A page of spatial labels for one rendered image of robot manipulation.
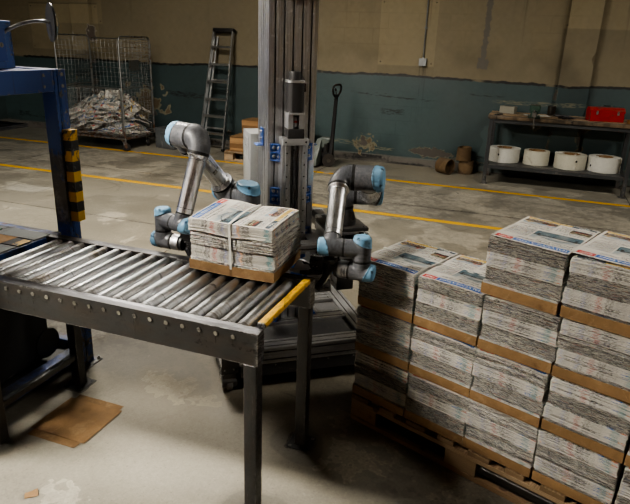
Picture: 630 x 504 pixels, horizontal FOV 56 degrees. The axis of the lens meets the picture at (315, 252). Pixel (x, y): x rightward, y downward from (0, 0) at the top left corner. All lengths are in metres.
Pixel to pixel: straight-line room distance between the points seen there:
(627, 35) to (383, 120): 3.36
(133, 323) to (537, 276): 1.44
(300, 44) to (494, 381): 1.80
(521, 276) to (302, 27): 1.61
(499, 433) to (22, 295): 1.92
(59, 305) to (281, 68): 1.52
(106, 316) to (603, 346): 1.73
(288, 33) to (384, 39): 6.20
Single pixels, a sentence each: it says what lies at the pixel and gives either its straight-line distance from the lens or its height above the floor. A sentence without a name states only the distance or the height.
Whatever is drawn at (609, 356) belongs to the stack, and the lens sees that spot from 2.24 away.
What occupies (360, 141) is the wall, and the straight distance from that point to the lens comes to 9.35.
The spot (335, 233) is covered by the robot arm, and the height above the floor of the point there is 0.98.
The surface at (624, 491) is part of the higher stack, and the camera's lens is 2.46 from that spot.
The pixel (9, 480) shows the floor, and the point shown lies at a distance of 2.83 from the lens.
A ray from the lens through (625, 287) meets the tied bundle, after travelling 2.15.
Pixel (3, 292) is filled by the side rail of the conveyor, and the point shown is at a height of 0.75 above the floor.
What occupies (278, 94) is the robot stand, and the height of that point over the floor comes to 1.46.
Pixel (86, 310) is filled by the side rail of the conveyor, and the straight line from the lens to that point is 2.32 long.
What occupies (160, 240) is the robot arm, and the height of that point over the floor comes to 0.83.
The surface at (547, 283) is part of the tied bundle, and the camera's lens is 2.22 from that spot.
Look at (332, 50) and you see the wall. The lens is 9.40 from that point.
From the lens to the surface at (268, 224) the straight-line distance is 2.31.
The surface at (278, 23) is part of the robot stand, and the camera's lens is 3.03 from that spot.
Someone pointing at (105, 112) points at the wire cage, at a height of 0.58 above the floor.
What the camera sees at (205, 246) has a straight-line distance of 2.42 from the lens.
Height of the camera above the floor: 1.71
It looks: 19 degrees down
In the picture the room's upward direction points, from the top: 2 degrees clockwise
